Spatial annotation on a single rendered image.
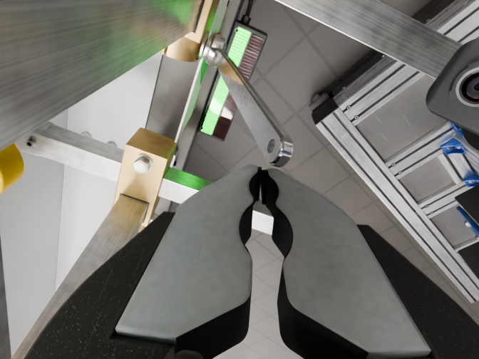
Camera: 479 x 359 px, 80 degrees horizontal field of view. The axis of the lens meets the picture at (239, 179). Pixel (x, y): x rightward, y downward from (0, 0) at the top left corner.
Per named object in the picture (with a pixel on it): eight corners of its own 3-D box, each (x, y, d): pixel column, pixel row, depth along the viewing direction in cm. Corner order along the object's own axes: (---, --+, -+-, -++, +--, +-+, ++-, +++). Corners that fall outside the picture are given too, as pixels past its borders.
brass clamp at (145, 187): (182, 142, 37) (172, 161, 33) (158, 214, 44) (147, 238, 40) (135, 124, 36) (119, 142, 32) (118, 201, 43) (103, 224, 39)
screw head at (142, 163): (155, 158, 33) (151, 163, 32) (150, 172, 34) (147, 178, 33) (136, 152, 32) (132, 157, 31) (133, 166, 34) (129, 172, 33)
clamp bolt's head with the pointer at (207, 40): (235, 30, 37) (227, 41, 24) (228, 50, 38) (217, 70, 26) (221, 24, 37) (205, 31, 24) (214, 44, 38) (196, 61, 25)
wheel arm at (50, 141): (326, 218, 43) (333, 239, 39) (315, 233, 44) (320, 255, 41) (17, 105, 35) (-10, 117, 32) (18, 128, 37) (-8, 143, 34)
